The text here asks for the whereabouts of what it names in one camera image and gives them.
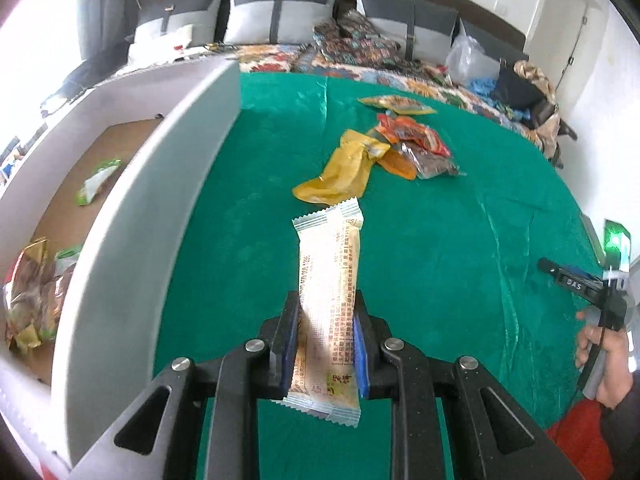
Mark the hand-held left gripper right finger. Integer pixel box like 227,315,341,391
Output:
352,294,613,480

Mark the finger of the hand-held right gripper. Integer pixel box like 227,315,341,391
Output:
538,257,607,282
557,272,601,297

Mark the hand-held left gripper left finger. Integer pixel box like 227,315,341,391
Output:
72,290,303,480

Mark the beige snack bar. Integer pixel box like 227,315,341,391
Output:
282,197,363,428

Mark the dark brown snack packet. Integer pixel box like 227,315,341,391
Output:
407,142,466,180

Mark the white cardboard box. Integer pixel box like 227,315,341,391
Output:
0,52,243,466

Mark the yellow clear peanut bag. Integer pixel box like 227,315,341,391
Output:
292,129,391,206

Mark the plain orange snack packet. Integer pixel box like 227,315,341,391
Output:
376,150,417,181

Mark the orange yellow snack packet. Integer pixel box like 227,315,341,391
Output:
357,95,437,116

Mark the green snack packet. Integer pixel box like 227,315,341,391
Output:
75,158,122,207

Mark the green-edged snack packet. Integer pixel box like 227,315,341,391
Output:
4,246,83,356

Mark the yellow red snack packet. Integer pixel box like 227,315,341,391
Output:
11,238,51,281

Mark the person's right forearm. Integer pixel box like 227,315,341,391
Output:
597,395,640,480

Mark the person's right hand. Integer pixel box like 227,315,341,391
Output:
574,309,633,408

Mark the dark wooden chair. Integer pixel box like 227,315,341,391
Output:
530,100,578,161

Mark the person's red clothing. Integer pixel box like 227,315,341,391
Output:
545,400,613,480

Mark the black bag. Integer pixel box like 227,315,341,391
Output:
490,65,546,111

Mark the blue plastic bag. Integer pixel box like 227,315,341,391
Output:
470,76,501,98

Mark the clear plastic bag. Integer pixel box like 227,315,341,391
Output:
445,34,488,83

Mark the grey white pillow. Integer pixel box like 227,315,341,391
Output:
457,17,528,68
354,0,458,61
126,0,226,58
222,0,341,46

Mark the white door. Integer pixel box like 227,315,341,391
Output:
530,0,608,76

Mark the floral bedsheet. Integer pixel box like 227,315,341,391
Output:
170,42,556,156

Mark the dark patterned blanket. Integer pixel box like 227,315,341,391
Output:
312,9,401,68

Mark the white paper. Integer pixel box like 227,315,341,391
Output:
129,24,193,61

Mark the grey curtain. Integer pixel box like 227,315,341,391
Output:
75,0,146,66

